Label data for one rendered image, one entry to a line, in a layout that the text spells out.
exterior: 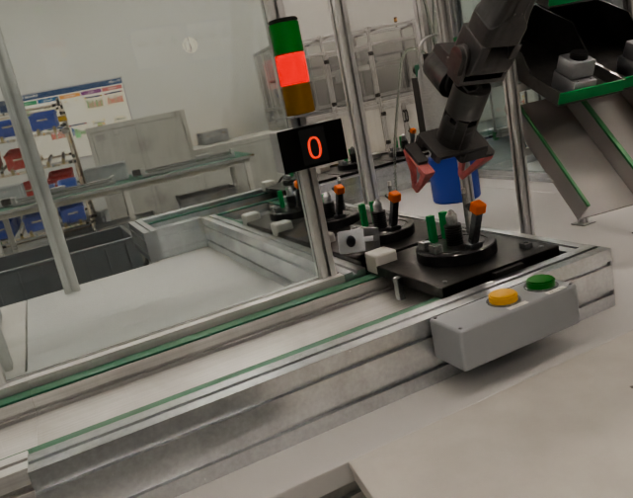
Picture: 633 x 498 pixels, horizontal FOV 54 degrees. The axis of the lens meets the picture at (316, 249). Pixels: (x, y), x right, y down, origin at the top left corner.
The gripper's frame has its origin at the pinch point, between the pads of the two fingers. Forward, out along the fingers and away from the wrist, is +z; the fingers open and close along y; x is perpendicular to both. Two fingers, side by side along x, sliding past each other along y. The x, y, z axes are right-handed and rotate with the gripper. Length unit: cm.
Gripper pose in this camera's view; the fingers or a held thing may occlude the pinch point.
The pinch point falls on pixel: (438, 180)
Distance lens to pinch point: 110.7
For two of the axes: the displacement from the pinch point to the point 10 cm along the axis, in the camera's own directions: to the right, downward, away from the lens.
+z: -1.1, 6.5, 7.5
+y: -8.9, 2.7, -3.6
